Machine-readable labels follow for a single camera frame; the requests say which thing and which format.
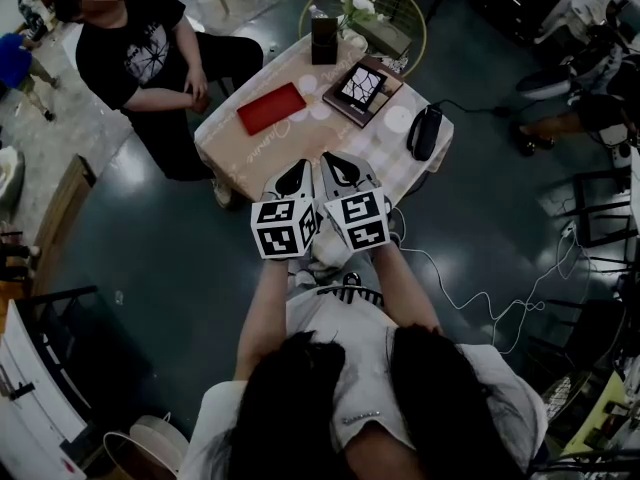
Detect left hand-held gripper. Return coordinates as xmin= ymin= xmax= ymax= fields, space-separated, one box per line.
xmin=250 ymin=159 xmax=321 ymax=260

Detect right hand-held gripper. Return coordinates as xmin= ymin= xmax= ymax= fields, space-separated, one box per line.
xmin=319 ymin=151 xmax=391 ymax=253

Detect red tray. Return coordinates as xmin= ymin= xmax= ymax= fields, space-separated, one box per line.
xmin=236 ymin=81 xmax=307 ymax=137

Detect person's left forearm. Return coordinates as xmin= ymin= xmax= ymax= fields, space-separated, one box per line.
xmin=234 ymin=257 xmax=291 ymax=382

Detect person's right forearm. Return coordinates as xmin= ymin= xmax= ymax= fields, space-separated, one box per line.
xmin=372 ymin=245 xmax=444 ymax=334

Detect table with checked tablecloth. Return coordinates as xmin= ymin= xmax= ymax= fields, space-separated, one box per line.
xmin=193 ymin=32 xmax=455 ymax=269

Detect brown book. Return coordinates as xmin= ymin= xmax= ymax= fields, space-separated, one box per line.
xmin=322 ymin=56 xmax=404 ymax=129

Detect white round lid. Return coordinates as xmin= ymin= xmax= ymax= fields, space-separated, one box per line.
xmin=383 ymin=103 xmax=419 ymax=133

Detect black speaker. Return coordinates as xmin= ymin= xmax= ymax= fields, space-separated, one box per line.
xmin=406 ymin=105 xmax=445 ymax=163

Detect black tablet with cracked pattern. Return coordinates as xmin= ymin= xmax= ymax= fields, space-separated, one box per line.
xmin=339 ymin=62 xmax=389 ymax=107

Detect dark brown box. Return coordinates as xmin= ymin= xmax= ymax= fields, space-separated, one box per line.
xmin=310 ymin=16 xmax=340 ymax=66

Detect grey tissue box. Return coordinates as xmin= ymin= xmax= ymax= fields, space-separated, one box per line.
xmin=352 ymin=17 xmax=414 ymax=60

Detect white flowers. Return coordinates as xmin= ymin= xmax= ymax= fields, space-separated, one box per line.
xmin=339 ymin=0 xmax=386 ymax=24

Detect person's white shirt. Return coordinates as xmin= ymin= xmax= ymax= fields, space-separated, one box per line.
xmin=179 ymin=287 xmax=549 ymax=480

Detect wooden plank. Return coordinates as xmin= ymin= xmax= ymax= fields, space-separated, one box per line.
xmin=32 ymin=153 xmax=97 ymax=297

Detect white pet bed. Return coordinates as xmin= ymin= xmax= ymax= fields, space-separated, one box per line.
xmin=0 ymin=147 xmax=26 ymax=219

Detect white desk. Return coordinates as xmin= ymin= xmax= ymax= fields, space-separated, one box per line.
xmin=0 ymin=300 xmax=94 ymax=480

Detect yellow board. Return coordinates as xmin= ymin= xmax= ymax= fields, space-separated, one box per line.
xmin=562 ymin=370 xmax=626 ymax=459

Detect black cable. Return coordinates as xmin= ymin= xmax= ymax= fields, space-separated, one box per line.
xmin=429 ymin=98 xmax=511 ymax=118

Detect white cable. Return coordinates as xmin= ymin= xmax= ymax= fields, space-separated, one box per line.
xmin=389 ymin=207 xmax=596 ymax=357

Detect gold wire chair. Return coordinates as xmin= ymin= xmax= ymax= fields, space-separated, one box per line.
xmin=298 ymin=0 xmax=428 ymax=77

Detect black metal frame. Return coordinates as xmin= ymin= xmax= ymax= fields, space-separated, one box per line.
xmin=29 ymin=285 xmax=99 ymax=409

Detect black metal frame chair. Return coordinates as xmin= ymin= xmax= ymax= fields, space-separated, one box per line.
xmin=529 ymin=297 xmax=626 ymax=369
xmin=542 ymin=167 xmax=636 ymax=269

